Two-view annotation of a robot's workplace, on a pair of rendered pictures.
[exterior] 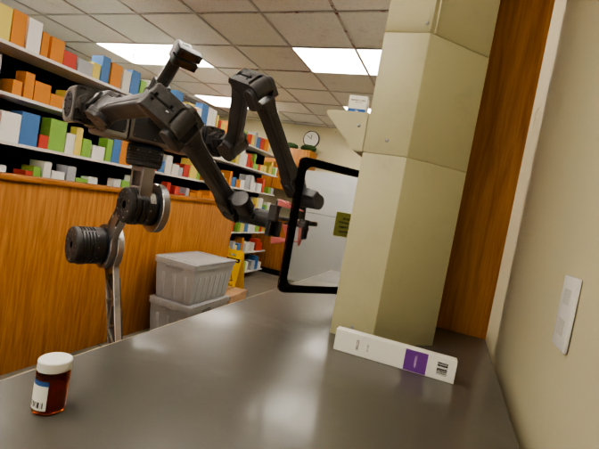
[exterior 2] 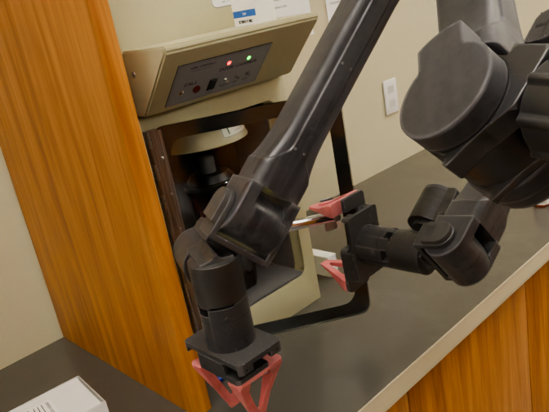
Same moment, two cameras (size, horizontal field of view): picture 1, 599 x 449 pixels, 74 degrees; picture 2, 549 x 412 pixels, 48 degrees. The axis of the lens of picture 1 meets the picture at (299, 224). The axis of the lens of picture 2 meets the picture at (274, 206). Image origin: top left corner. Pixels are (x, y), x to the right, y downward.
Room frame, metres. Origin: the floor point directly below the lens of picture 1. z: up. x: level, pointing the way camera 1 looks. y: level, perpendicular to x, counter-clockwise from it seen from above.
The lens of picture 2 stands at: (2.06, 0.38, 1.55)
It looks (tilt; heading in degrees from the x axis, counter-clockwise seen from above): 18 degrees down; 209
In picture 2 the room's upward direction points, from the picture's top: 11 degrees counter-clockwise
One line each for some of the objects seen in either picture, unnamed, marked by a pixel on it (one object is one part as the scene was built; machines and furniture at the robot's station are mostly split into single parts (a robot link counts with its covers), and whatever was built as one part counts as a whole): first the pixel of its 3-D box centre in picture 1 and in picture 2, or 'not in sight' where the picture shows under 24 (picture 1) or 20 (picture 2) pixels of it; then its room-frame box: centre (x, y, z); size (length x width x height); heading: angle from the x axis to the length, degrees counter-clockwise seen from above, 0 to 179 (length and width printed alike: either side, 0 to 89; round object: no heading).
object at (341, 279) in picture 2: (283, 233); (344, 259); (1.25, 0.04, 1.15); 0.09 x 0.07 x 0.07; 69
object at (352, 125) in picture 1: (357, 142); (231, 61); (1.17, -0.13, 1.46); 0.32 x 0.12 x 0.10; 159
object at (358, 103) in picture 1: (357, 109); (252, 4); (1.11, -0.10, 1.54); 0.05 x 0.05 x 0.06; 77
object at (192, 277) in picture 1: (195, 276); not in sight; (3.30, 0.79, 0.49); 0.60 x 0.42 x 0.33; 159
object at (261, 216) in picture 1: (266, 218); (377, 245); (1.28, 0.11, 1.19); 0.07 x 0.07 x 0.10; 69
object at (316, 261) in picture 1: (330, 230); (268, 226); (1.21, -0.10, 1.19); 0.30 x 0.01 x 0.40; 123
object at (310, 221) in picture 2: not in sight; (313, 217); (1.20, -0.02, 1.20); 0.10 x 0.05 x 0.03; 123
